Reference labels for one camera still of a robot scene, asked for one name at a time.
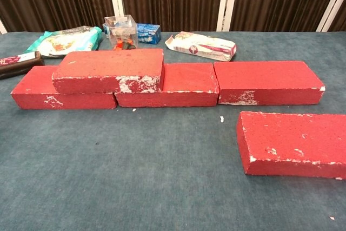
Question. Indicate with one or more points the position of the clear plastic box with caps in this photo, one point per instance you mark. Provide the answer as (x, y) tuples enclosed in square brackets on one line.
[(121, 33)]

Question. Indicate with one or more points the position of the teal white snack bag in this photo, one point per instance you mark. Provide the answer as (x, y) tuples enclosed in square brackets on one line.
[(67, 43)]

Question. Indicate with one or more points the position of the blue cardboard box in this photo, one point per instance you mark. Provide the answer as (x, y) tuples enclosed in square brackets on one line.
[(148, 33)]

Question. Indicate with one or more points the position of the blue felt table cover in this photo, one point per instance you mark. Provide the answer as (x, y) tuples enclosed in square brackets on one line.
[(173, 160)]

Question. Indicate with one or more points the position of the white and red carton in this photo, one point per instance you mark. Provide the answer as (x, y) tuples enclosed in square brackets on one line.
[(202, 47)]

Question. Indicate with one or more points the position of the red painted foam brick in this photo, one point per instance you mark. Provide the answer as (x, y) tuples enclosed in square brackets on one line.
[(292, 139), (265, 76), (108, 66), (32, 93), (189, 79)]

